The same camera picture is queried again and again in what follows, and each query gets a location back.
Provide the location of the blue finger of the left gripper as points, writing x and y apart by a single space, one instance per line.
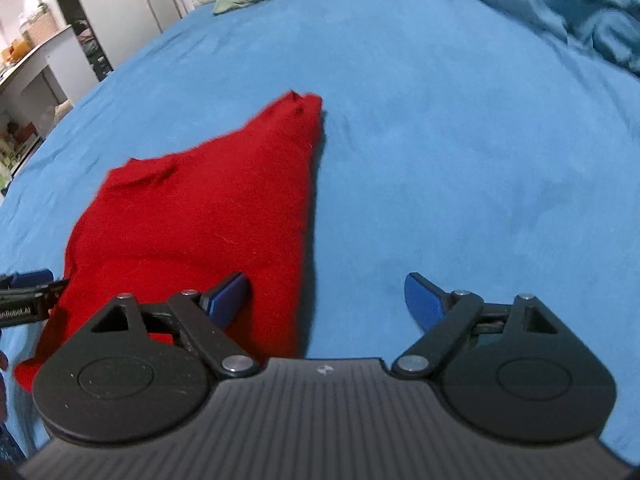
26 280

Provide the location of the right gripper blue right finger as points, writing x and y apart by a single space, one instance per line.
513 371

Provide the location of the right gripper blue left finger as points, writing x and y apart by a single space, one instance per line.
136 371

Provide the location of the red knit garment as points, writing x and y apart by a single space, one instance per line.
237 203

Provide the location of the blue bed sheet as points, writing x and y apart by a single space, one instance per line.
458 143

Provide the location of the white desk shelf unit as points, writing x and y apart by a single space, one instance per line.
55 72

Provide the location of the white wardrobe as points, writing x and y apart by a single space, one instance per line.
110 32

